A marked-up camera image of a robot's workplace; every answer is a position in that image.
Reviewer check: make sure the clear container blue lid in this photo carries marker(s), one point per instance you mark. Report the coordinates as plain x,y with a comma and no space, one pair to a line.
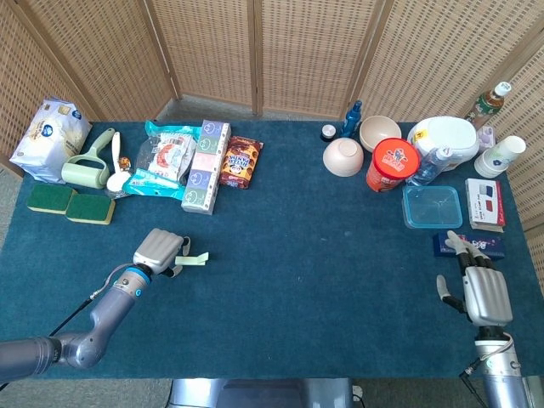
431,208

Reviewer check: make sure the blue spray bottle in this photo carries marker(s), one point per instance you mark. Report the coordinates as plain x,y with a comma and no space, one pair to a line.
350,123

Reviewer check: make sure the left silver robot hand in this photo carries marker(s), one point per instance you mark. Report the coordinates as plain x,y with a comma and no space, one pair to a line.
157,248

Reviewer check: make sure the green tea bottle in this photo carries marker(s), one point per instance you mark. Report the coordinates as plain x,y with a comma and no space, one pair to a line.
486,104

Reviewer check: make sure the white paper cup stack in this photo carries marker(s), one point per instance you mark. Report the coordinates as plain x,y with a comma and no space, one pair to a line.
499,157

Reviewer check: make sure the green lint roller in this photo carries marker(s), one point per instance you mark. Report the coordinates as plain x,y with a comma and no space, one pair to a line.
83,172

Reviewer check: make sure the white flour bag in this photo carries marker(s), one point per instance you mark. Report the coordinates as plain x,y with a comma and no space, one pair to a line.
47,140

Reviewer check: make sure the small purple packet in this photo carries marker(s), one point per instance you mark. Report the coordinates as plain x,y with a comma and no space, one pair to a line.
487,137

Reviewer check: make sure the white red blue card box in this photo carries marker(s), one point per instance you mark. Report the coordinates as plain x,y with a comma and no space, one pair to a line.
484,204

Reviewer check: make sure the small orange patterned ball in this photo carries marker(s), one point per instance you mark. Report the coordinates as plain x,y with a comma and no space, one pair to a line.
124,162

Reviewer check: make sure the wicker folding screen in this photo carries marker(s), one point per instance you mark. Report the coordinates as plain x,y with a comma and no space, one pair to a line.
297,55

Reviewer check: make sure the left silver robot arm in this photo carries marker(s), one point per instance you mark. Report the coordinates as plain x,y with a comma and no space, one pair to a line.
102,319

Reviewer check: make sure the steel wool scrubber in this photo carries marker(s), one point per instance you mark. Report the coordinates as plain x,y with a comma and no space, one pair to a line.
119,194

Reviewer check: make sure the small black jar silver lid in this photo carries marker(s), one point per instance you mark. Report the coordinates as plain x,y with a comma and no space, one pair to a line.
328,132

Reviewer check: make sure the pale green strip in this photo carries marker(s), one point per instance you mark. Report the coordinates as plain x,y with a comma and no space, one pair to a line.
187,260

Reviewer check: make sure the white plastic spoon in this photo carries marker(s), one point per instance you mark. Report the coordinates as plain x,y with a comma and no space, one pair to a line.
117,180

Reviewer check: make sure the beige bowl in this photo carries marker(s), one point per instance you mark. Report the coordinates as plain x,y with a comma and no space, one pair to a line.
378,129
343,157

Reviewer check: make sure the dark blue long box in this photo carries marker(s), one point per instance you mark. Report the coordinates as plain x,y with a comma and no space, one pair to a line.
493,248

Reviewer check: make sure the white lidded plastic tub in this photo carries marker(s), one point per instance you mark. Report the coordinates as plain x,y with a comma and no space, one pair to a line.
446,134

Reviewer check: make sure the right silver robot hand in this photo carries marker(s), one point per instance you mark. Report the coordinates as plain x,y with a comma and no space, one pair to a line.
486,293

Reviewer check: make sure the clear water bottle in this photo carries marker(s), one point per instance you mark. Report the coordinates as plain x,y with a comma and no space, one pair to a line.
427,170

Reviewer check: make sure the green yellow sponge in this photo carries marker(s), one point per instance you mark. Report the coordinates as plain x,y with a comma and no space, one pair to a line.
49,199
90,208

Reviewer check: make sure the teal table cloth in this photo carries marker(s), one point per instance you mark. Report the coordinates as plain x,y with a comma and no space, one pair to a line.
297,276

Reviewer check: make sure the brown chocolate cookie packet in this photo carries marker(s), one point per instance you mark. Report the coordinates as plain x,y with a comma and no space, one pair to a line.
240,163

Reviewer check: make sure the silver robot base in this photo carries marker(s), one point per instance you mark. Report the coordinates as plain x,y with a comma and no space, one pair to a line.
255,393

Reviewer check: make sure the teal snack bag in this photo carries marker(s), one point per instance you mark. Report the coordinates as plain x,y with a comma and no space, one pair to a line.
166,157

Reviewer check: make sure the pastel tissue pack box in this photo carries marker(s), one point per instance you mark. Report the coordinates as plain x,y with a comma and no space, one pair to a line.
204,170

